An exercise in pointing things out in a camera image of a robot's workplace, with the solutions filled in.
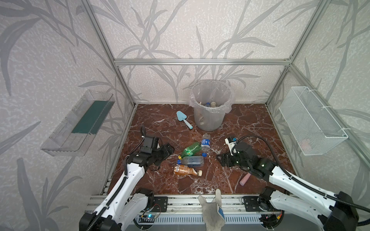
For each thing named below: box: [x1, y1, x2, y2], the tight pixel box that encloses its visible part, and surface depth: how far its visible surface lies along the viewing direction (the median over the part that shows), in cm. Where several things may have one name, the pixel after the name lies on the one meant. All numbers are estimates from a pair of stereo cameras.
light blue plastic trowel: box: [176, 110, 194, 130], surface depth 113 cm
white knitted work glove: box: [198, 188, 226, 231], surface depth 71 cm
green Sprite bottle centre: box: [177, 141, 202, 160], surface depth 91 cm
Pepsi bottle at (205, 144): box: [200, 132, 212, 157], surface depth 95 cm
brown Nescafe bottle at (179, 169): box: [173, 164, 203, 177], surface depth 82 cm
